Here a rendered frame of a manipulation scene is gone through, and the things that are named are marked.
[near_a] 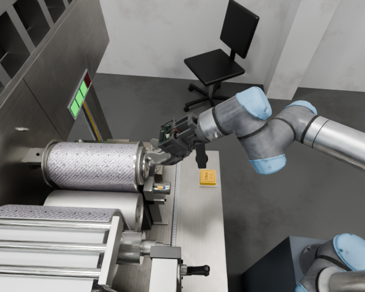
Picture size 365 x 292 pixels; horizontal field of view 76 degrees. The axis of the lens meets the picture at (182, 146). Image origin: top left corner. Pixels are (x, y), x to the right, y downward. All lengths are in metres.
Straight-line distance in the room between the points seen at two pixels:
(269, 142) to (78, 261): 0.42
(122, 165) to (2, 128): 0.31
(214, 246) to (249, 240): 1.01
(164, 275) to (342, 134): 0.45
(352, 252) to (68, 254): 0.74
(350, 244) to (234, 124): 0.53
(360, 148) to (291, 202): 1.65
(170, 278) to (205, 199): 0.67
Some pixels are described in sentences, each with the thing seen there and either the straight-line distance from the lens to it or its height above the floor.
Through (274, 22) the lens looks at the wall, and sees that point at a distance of 2.75.
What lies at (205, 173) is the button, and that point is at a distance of 1.07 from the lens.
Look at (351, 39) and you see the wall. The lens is 3.08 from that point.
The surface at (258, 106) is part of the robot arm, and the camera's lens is 0.50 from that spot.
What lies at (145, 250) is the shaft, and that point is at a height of 1.35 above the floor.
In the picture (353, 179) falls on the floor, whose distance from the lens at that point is 2.59.
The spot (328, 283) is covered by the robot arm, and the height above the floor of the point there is 1.16.
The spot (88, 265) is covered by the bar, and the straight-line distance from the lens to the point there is 0.44.
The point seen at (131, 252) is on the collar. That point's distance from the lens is 0.50.
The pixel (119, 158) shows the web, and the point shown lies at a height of 1.31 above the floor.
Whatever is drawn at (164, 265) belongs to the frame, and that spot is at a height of 1.44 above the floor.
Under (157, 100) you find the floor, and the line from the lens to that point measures 2.77.
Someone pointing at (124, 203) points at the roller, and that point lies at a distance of 0.68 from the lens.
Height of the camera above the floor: 1.84
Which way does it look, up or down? 53 degrees down
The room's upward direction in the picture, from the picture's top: straight up
